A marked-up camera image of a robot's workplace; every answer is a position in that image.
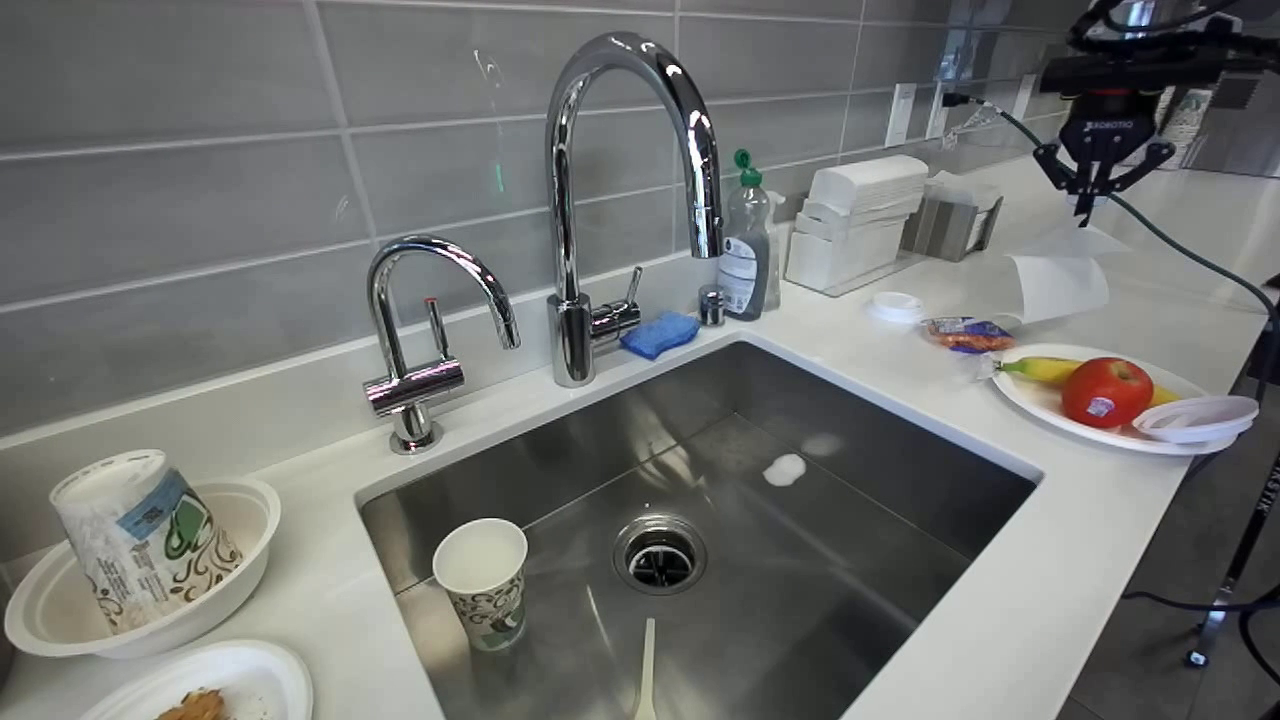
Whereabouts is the stainless steel sink basin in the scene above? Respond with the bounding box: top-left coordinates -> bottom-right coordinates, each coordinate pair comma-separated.
359,342 -> 1032,720

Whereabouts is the white paper towel stack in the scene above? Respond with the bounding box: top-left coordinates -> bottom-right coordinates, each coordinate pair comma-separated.
788,157 -> 927,294

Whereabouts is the yellow banana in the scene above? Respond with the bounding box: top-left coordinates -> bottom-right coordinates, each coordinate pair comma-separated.
998,357 -> 1086,389

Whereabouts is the printed paper cup in bowl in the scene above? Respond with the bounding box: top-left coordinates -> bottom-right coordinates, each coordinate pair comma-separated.
48,446 -> 246,632

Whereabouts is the black power cable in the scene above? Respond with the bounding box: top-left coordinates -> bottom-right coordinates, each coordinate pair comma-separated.
977,98 -> 1280,323

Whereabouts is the small chrome water tap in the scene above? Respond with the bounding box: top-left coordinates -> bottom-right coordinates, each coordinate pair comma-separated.
363,234 -> 520,453

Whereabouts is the white round lid on counter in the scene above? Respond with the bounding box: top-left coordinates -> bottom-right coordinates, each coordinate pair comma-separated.
865,292 -> 925,326

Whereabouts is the white plate with fruit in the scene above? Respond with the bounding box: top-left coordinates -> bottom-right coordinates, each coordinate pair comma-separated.
994,342 -> 1220,454

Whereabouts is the white plate with food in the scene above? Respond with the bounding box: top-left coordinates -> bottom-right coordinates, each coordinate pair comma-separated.
79,640 -> 312,720

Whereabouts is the tall chrome kitchen faucet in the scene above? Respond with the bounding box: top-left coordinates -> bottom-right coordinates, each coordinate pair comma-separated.
545,33 -> 723,385

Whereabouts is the white bowl on counter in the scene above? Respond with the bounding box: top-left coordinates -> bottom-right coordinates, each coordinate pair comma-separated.
5,478 -> 281,661

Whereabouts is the clear dish soap bottle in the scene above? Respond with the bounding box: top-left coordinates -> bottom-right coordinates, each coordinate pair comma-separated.
721,147 -> 782,320

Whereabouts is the orange blue snack wrapper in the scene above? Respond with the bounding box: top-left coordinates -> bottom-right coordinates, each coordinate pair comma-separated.
919,317 -> 1013,357

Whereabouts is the paper cup in sink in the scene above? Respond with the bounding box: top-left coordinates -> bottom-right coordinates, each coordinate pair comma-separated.
432,517 -> 533,651

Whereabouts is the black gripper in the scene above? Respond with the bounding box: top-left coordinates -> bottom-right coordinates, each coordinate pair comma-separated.
1032,86 -> 1178,223

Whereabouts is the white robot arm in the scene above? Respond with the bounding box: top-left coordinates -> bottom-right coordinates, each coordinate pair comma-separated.
1032,0 -> 1280,223

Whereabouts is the small white plastic lid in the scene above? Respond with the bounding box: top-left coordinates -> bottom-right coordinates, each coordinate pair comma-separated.
1134,396 -> 1260,443

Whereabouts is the blue sponge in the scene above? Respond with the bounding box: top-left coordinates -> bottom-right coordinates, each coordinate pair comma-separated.
624,312 -> 702,358

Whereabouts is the red apple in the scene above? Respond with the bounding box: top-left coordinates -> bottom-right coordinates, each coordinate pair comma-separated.
1062,357 -> 1155,429

